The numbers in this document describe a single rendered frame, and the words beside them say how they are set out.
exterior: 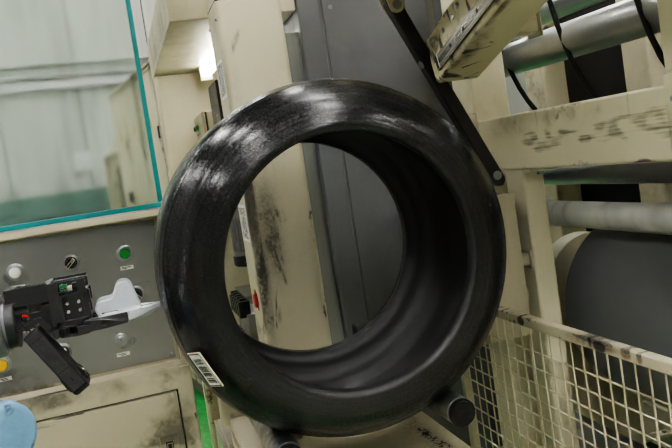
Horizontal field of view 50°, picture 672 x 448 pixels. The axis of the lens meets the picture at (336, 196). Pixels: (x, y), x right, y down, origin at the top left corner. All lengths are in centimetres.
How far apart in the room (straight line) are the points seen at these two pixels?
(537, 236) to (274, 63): 65
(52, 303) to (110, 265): 68
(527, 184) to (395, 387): 62
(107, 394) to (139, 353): 12
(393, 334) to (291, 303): 21
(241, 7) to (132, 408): 94
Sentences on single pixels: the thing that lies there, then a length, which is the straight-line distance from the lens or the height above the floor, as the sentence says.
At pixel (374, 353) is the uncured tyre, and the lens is 139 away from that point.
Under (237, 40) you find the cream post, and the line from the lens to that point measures 144.
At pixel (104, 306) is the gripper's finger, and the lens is 112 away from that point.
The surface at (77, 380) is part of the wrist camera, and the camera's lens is 114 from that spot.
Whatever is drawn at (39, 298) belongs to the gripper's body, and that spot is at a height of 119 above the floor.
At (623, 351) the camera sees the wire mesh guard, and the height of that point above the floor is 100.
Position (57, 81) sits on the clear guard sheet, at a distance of 177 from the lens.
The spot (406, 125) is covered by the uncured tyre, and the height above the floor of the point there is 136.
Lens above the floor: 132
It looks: 3 degrees down
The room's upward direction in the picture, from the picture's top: 9 degrees counter-clockwise
